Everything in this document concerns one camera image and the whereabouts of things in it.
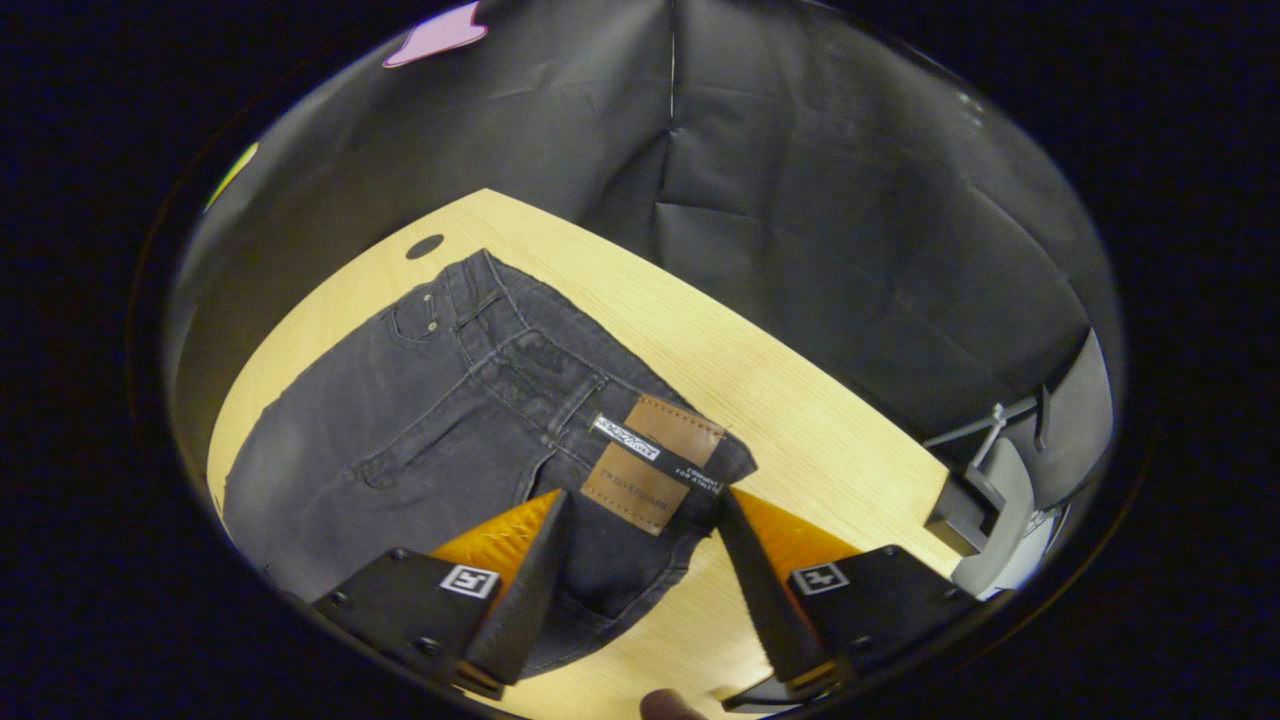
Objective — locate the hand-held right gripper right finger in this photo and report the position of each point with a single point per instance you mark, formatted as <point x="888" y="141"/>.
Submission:
<point x="765" y="590"/>

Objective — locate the dark grey jeans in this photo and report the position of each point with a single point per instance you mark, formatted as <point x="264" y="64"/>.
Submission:
<point x="420" y="440"/>

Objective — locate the black round table grommet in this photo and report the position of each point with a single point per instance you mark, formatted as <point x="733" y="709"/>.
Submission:
<point x="424" y="246"/>

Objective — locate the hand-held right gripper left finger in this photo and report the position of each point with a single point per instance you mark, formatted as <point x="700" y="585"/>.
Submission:
<point x="525" y="590"/>

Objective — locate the black backdrop cloth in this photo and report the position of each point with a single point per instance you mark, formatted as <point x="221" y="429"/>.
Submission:
<point x="800" y="200"/>

